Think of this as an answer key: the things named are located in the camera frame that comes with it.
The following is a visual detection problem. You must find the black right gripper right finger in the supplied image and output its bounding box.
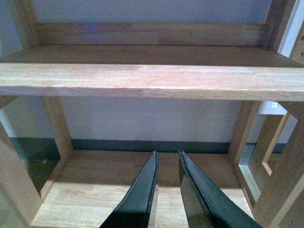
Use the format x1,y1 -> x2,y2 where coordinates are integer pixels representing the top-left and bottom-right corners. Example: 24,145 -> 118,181
179,151 -> 261,228

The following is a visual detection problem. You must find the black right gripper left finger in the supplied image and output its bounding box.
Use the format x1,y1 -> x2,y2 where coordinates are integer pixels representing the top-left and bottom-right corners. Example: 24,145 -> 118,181
101,151 -> 159,228

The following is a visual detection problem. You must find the wooden shelf unit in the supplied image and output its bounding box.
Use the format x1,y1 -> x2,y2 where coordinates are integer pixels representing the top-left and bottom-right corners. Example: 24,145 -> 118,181
0,0 -> 304,228

